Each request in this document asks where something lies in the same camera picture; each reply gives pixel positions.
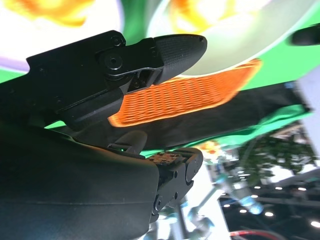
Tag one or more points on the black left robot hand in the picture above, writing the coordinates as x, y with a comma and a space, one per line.
307, 35

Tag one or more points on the lilac plate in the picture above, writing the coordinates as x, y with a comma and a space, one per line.
105, 15

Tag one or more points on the white partition board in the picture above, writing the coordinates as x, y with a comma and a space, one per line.
311, 92

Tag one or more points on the green tablecloth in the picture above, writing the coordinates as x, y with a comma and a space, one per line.
275, 75

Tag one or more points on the pale grey-green bowl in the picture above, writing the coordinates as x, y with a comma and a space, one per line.
250, 37

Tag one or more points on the glazed orange bread roll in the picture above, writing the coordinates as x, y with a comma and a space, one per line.
55, 10
190, 12

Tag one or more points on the orange wicker basket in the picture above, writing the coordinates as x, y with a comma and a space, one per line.
187, 97

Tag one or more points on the black backdrop curtain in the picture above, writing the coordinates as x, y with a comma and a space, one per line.
212, 122

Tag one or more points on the green leafy plant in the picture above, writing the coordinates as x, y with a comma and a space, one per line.
275, 155

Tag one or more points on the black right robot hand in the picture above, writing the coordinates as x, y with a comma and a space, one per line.
62, 180

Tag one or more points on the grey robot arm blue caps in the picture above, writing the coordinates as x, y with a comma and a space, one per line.
200, 222

